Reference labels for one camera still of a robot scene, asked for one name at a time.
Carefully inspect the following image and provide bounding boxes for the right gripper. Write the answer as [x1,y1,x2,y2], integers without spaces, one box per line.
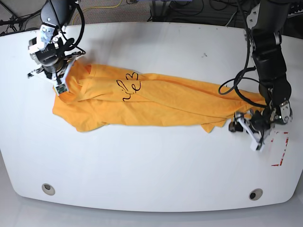
[27,53,84,87]

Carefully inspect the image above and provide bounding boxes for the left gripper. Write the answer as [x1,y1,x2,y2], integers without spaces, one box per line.
[228,109,275,143]

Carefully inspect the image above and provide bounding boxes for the yellow Smile T-shirt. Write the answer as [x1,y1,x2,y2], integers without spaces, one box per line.
[53,61,265,132]

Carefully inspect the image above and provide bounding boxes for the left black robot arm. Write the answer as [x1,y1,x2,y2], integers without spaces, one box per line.
[229,0,293,151]

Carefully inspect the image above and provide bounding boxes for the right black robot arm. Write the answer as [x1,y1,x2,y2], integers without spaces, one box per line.
[28,0,86,89]

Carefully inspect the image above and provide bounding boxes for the red tape rectangle marking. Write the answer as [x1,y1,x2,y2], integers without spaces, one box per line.
[268,131,290,166]

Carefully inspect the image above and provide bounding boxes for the right table grommet hole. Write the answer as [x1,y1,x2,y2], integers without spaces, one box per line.
[249,188,263,201]

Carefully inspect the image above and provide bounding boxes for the table grommet hole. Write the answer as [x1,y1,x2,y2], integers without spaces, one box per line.
[249,188,263,201]
[42,183,55,196]

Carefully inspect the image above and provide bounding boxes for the black tripod legs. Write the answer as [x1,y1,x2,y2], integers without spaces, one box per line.
[0,0,41,36]

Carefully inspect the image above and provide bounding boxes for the left table grommet hole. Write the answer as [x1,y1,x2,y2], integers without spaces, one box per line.
[42,183,55,196]

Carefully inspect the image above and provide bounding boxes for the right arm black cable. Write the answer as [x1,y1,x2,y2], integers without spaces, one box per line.
[60,0,86,59]

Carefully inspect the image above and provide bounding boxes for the yellow floor cable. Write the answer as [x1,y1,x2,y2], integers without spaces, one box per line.
[71,0,123,24]

